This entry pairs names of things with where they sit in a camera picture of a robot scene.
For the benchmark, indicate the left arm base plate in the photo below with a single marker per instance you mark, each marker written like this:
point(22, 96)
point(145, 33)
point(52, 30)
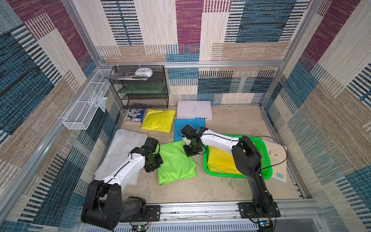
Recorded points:
point(151, 214)

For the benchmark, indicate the white folded raincoat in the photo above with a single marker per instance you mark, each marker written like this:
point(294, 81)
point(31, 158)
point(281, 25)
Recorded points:
point(124, 141)

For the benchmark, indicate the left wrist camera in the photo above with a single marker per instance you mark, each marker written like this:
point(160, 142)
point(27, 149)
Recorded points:
point(151, 145)

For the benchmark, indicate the aluminium front rail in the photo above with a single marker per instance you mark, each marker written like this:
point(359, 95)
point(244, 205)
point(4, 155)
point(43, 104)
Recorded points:
point(297, 215)

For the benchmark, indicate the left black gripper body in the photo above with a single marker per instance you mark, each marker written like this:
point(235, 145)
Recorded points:
point(156, 161)

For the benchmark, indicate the cardboard box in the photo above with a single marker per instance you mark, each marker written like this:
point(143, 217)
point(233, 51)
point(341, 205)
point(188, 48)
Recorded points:
point(278, 158)

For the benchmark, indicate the black wire shelf rack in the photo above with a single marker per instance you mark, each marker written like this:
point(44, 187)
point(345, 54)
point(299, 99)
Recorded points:
point(152, 92)

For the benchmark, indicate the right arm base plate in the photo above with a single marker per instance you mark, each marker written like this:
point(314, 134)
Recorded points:
point(252, 210)

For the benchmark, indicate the large yellow raincoat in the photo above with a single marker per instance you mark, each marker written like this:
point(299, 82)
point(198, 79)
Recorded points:
point(221, 162)

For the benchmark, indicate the white round object on shelf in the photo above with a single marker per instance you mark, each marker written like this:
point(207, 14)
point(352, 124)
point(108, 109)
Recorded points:
point(144, 72)

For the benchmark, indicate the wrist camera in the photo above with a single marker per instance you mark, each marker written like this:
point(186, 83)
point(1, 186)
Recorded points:
point(189, 134)
point(151, 145)

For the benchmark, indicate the blue printed packet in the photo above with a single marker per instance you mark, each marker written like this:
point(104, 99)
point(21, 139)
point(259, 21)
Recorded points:
point(135, 115)

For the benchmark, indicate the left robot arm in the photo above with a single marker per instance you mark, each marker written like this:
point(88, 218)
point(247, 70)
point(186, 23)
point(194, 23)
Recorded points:
point(104, 206)

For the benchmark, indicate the white wire wall basket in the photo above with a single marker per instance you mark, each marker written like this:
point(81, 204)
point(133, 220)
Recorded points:
point(89, 101)

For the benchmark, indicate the small yellow folded raincoat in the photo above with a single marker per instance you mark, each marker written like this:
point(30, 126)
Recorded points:
point(156, 120)

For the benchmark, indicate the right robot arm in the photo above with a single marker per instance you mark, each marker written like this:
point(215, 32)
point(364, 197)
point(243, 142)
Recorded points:
point(247, 160)

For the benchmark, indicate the white flat box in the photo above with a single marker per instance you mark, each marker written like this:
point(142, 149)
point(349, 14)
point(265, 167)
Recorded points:
point(194, 110)

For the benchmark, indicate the green plastic basket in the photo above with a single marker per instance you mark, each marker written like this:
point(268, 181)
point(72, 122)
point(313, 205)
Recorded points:
point(265, 160)

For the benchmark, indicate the lime green raincoat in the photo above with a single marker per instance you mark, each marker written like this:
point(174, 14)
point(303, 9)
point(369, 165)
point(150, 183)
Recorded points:
point(176, 165)

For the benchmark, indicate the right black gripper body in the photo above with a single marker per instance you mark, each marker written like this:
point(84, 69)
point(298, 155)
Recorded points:
point(190, 151)

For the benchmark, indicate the magazines on shelf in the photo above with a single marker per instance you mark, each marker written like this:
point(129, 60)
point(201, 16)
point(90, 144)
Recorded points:
point(126, 76)

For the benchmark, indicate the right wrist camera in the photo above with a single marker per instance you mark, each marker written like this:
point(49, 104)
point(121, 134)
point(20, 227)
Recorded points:
point(189, 134)

